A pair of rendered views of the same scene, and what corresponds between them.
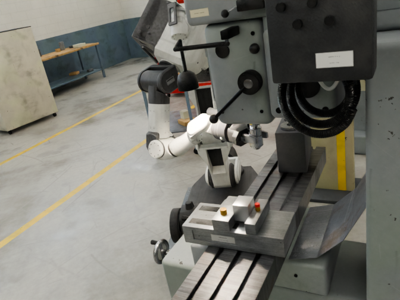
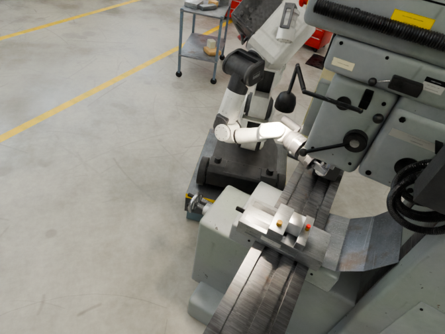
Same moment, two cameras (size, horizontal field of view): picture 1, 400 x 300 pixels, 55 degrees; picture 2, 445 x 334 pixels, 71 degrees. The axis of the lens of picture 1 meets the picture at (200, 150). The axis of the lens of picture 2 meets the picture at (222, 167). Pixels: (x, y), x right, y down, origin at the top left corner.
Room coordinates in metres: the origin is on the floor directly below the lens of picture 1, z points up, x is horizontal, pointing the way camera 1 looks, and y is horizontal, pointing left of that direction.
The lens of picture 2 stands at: (0.37, 0.34, 1.99)
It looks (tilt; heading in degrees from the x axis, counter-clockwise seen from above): 43 degrees down; 350
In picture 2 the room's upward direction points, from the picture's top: 11 degrees clockwise
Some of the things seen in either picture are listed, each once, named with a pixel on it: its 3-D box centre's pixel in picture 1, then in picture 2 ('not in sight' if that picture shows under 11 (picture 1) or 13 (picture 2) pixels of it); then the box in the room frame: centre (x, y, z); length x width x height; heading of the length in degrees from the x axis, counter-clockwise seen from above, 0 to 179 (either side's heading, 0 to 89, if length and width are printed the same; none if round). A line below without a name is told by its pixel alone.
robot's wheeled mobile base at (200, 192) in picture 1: (224, 187); (247, 147); (2.10, -0.11, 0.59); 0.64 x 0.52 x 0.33; 167
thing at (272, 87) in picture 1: (308, 64); (408, 137); (1.13, -0.36, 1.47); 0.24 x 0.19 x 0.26; 149
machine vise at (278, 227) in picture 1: (237, 222); (284, 229); (1.10, -0.08, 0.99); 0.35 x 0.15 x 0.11; 60
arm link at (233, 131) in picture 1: (236, 132); (305, 152); (1.31, -0.14, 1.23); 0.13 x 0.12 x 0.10; 126
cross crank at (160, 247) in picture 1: (167, 252); (199, 205); (1.49, 0.23, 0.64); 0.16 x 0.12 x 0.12; 59
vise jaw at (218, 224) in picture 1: (229, 212); (280, 221); (1.11, -0.06, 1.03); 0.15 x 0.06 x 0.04; 150
